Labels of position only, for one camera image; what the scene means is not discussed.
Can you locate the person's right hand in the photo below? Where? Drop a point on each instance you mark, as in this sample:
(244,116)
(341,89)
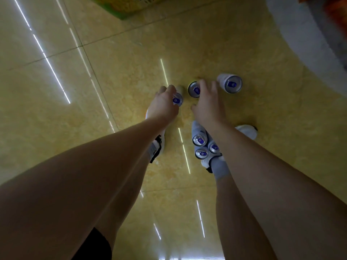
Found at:
(210,111)

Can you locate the person's left hand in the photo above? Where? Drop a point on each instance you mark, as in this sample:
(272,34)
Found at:
(162,108)

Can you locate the brown cardboard box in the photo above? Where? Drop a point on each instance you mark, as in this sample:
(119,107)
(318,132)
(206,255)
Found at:
(127,5)

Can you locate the person's left forearm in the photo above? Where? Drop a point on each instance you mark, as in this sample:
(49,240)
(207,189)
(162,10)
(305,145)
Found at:
(81,186)

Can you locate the person's right forearm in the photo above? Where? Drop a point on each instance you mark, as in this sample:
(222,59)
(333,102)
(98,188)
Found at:
(276,192)

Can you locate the person's left white shoe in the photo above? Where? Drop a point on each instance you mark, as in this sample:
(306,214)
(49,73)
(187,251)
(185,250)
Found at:
(161,132)

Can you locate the person's white shoe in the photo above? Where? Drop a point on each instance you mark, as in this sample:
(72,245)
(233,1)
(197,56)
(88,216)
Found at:
(248,131)
(161,132)

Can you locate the person's right white shoe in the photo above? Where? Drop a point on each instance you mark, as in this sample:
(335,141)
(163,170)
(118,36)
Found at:
(248,131)

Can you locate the person's left white sock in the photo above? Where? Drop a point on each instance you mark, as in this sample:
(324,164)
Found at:
(153,150)

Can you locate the person's white sock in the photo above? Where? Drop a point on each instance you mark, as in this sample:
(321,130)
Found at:
(153,150)
(219,167)

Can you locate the person's right white sock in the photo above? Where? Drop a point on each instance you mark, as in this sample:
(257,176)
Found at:
(219,167)

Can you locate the person's left leg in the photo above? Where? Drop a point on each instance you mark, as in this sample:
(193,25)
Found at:
(124,197)

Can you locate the person's leg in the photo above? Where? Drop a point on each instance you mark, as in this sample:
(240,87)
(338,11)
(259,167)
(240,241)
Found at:
(124,197)
(238,222)

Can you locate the person's right leg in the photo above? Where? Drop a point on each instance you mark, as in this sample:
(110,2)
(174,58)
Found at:
(238,222)

